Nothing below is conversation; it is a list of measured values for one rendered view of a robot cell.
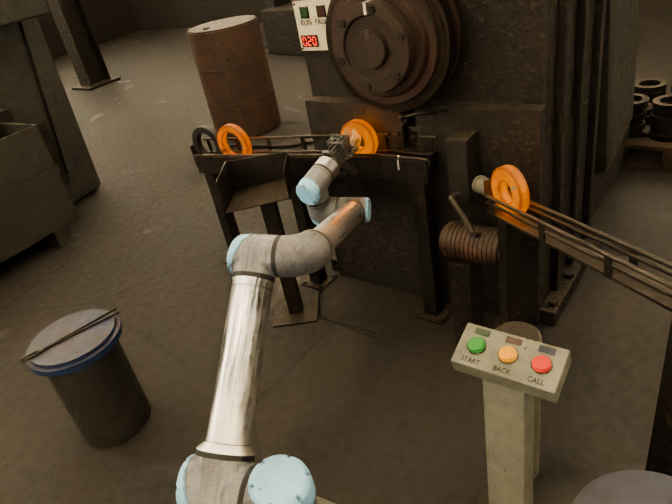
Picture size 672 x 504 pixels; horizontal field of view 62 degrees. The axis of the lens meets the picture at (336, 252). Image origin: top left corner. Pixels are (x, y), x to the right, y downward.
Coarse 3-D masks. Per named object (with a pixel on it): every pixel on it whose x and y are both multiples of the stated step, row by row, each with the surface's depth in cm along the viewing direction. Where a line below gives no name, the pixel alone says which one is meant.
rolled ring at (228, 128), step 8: (224, 128) 256; (232, 128) 253; (240, 128) 254; (224, 136) 261; (240, 136) 253; (224, 144) 264; (248, 144) 255; (224, 152) 265; (232, 152) 265; (248, 152) 256
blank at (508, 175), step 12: (504, 168) 166; (516, 168) 165; (492, 180) 174; (504, 180) 168; (516, 180) 162; (492, 192) 177; (504, 192) 173; (516, 192) 164; (528, 192) 163; (516, 204) 166; (528, 204) 165
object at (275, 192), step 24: (240, 168) 231; (264, 168) 231; (288, 168) 223; (240, 192) 233; (264, 192) 227; (288, 192) 215; (264, 216) 228; (288, 288) 247; (288, 312) 256; (312, 312) 252
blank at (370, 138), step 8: (352, 120) 214; (360, 120) 213; (344, 128) 217; (352, 128) 214; (360, 128) 212; (368, 128) 211; (368, 136) 212; (376, 136) 213; (368, 144) 214; (376, 144) 214; (360, 152) 218; (368, 152) 216
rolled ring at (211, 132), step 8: (200, 128) 267; (208, 128) 265; (192, 136) 273; (200, 136) 274; (216, 136) 265; (200, 144) 276; (216, 144) 266; (200, 152) 276; (208, 152) 277; (216, 152) 269
